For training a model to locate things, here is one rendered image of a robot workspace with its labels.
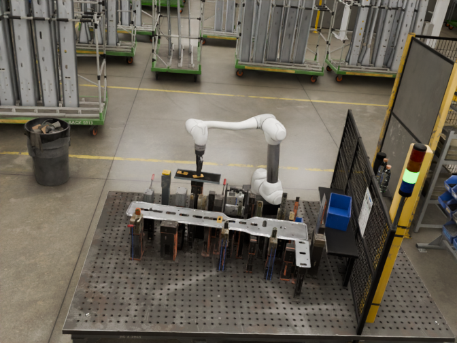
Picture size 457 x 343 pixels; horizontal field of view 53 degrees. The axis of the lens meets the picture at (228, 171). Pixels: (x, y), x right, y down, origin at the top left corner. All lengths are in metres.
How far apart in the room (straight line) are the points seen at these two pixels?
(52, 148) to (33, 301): 1.91
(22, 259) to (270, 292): 2.49
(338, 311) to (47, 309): 2.38
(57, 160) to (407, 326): 4.07
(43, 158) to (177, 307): 3.02
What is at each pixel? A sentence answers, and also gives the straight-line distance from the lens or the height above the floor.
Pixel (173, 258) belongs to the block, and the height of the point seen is 0.73.
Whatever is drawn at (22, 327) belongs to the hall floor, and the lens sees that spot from 4.18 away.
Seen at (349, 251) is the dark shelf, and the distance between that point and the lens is 3.36.
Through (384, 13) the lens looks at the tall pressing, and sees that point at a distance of 11.20.
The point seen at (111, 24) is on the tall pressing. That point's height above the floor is 0.76.
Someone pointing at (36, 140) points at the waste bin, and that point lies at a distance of 5.50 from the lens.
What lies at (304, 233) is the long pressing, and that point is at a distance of 3.46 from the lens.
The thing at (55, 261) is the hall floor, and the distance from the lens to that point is 4.70.
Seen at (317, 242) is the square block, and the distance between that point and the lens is 3.35.
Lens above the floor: 3.01
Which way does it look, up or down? 29 degrees down
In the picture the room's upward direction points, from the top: 6 degrees clockwise
